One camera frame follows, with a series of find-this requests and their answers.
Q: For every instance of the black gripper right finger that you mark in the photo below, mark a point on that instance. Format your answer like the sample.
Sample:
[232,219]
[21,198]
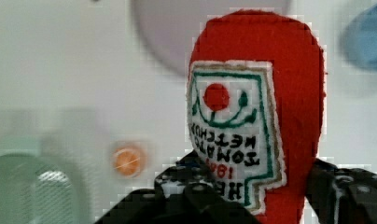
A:
[342,195]

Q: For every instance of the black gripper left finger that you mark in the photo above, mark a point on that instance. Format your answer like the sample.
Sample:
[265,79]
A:
[182,194]

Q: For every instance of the red plush ketchup bottle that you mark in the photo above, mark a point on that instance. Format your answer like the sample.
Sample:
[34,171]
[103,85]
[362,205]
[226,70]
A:
[255,107]

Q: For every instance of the round lilac plate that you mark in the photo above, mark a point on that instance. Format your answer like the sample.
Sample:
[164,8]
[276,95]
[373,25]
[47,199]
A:
[170,27]

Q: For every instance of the green oval strainer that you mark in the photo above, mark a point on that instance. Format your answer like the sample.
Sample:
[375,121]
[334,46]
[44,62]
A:
[38,186]

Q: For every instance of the toy orange slice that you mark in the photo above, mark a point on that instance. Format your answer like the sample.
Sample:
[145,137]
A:
[129,160]

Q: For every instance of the blue plastic cup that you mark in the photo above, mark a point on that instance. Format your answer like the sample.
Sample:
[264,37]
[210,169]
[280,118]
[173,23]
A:
[359,39]

